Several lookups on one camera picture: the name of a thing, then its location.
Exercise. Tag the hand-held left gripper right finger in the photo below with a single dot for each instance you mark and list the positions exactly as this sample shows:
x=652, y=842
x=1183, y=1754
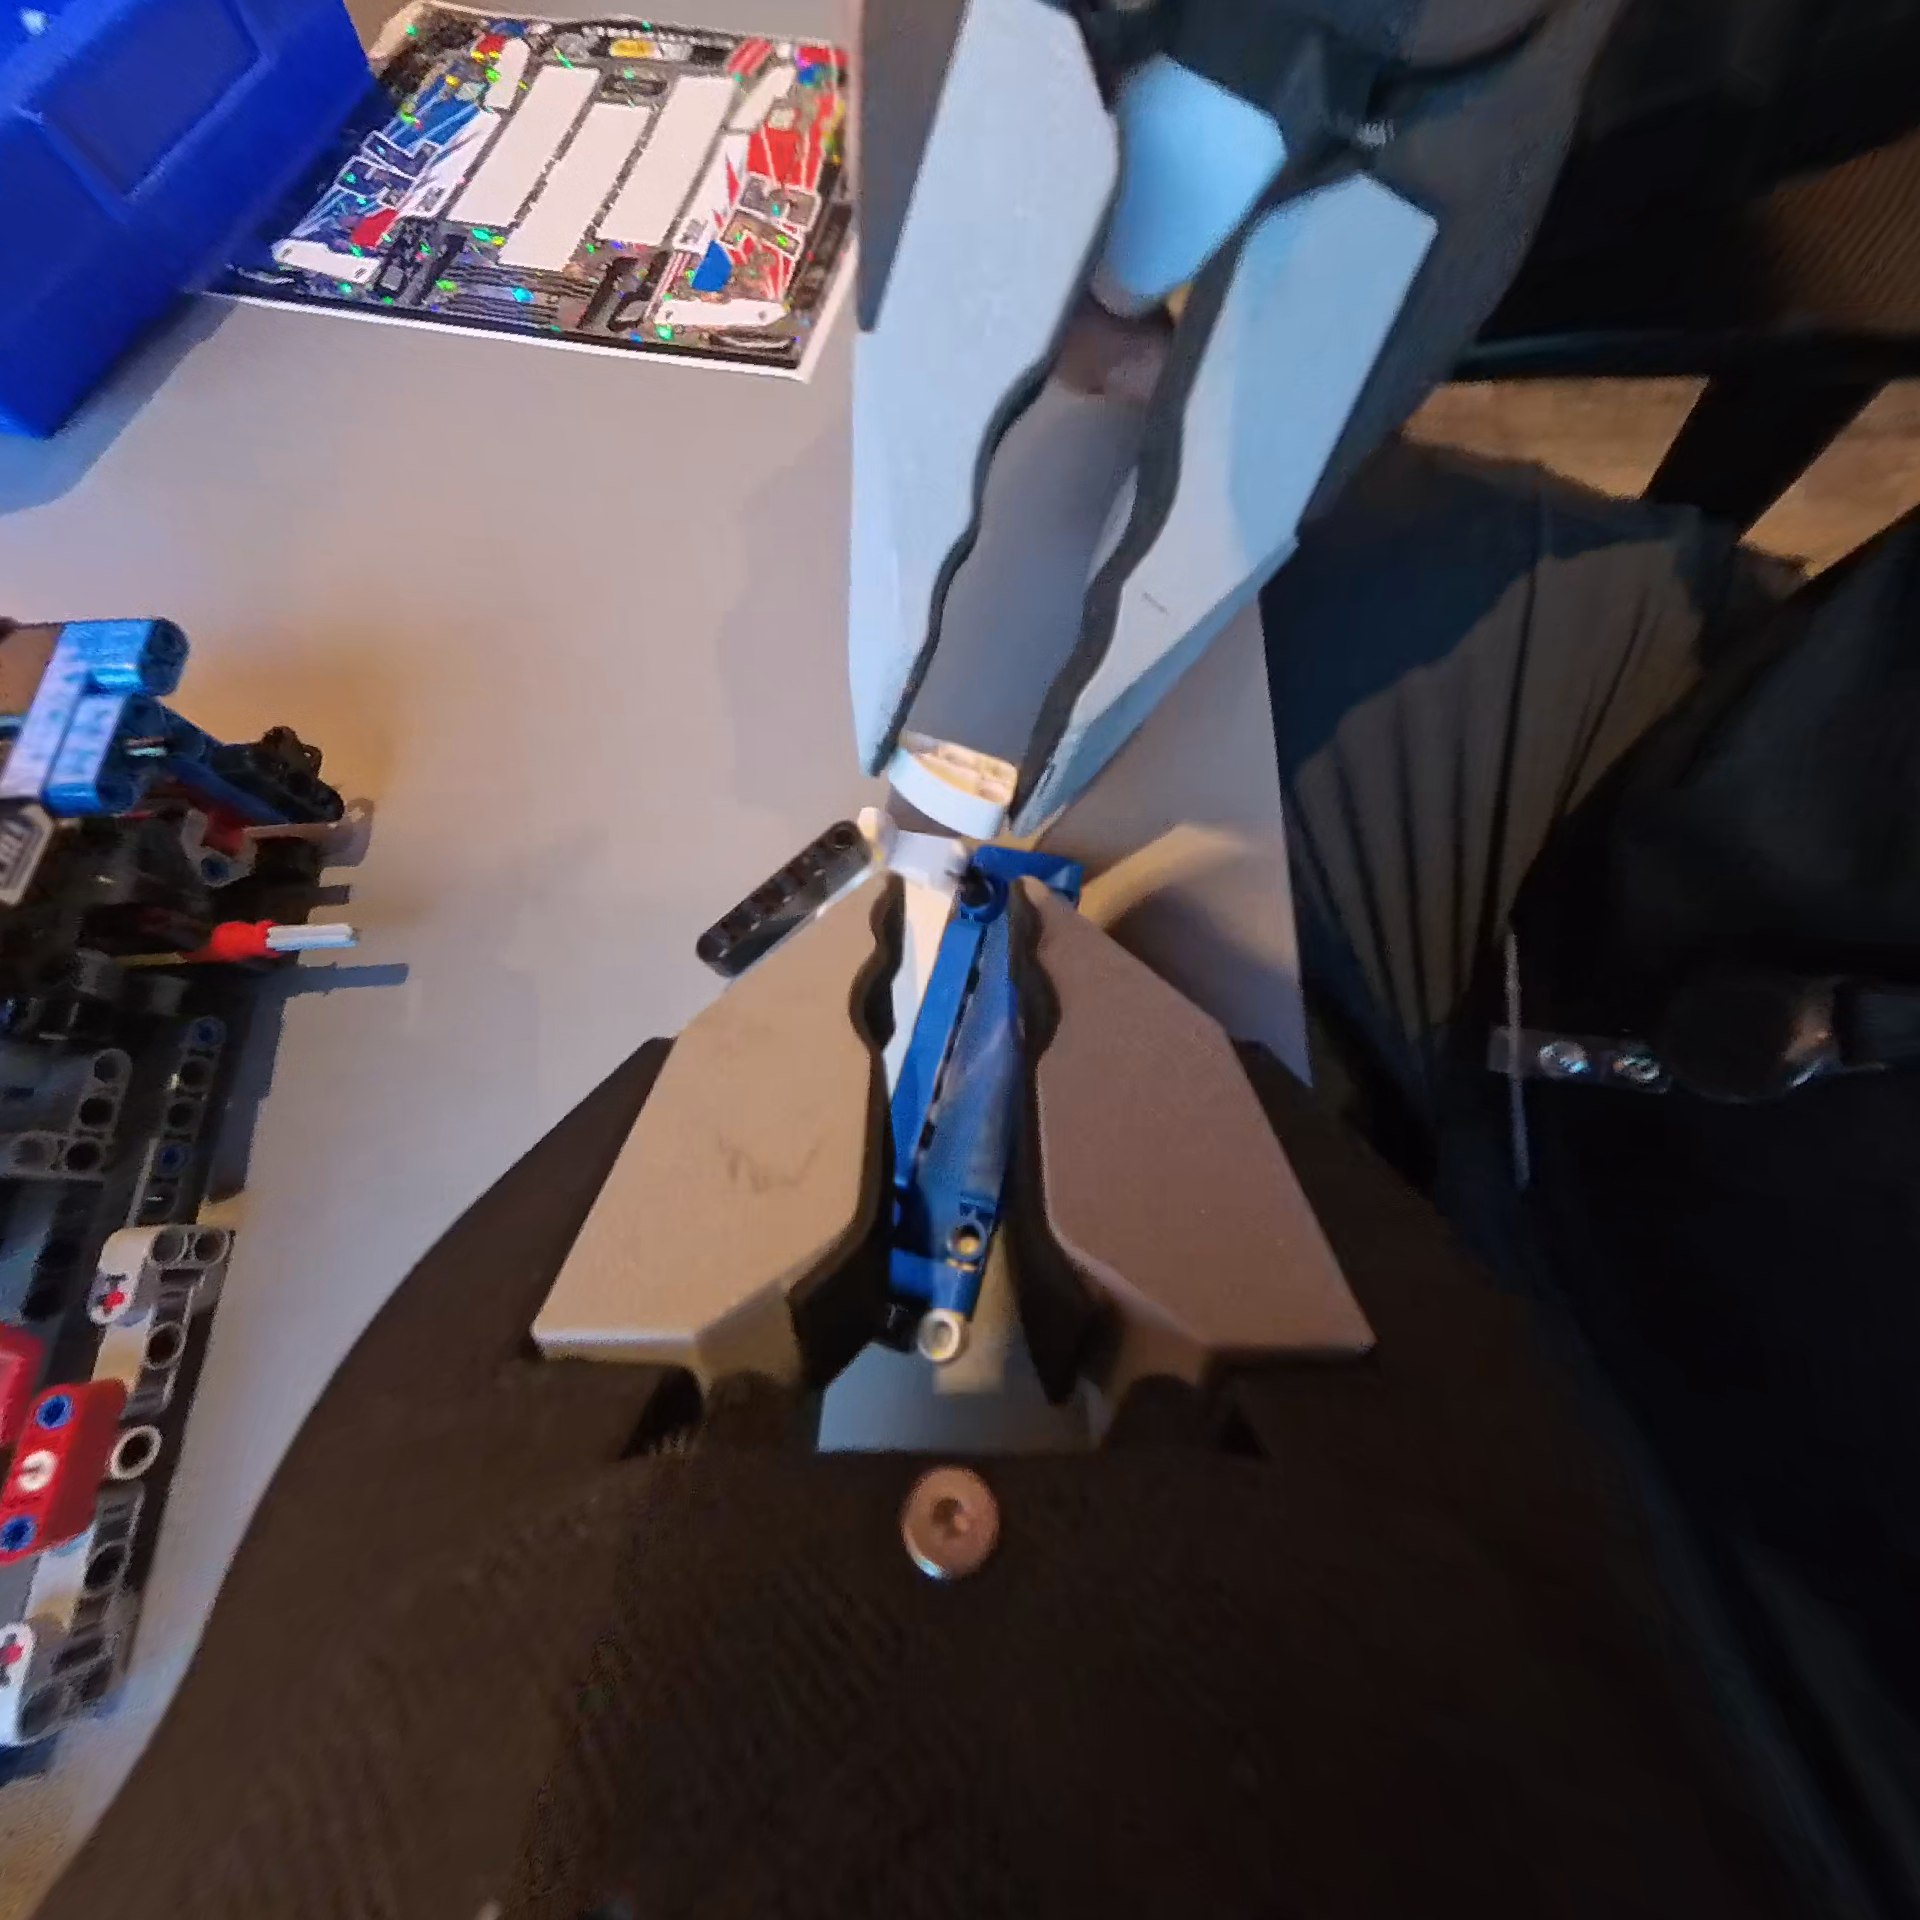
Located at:
x=1200, y=1201

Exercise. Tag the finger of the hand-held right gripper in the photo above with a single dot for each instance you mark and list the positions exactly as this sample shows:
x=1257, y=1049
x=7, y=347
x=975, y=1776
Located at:
x=1289, y=375
x=960, y=225

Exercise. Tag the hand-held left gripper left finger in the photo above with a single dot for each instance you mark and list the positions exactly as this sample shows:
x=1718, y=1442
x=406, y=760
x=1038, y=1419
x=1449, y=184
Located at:
x=705, y=1185

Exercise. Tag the white and blue brick assembly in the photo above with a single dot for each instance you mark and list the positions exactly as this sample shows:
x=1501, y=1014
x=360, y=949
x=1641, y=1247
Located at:
x=960, y=1079

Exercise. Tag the small white curved brick piece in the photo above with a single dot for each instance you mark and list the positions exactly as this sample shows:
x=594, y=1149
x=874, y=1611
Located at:
x=953, y=786

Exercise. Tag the grey desk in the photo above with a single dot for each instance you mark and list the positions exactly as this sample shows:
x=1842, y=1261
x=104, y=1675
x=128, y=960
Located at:
x=525, y=599

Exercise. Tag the black holed brick beam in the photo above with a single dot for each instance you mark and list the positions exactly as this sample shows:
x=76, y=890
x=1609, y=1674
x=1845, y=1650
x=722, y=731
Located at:
x=788, y=902

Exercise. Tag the shiny sticker sheet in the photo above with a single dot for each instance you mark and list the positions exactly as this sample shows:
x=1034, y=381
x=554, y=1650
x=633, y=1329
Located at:
x=599, y=165

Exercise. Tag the person's dark clothing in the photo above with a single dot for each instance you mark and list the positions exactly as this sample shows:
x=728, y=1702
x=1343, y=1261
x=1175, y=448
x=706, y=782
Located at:
x=1650, y=751

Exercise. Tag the black badge reel with clip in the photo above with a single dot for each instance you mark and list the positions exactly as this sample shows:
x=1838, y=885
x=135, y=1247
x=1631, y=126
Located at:
x=1741, y=1035

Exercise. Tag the multicoloured brick vehicle model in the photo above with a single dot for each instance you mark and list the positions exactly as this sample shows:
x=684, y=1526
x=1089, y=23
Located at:
x=89, y=1079

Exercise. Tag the blue storage bin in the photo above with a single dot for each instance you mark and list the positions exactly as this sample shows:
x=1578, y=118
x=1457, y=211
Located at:
x=150, y=181

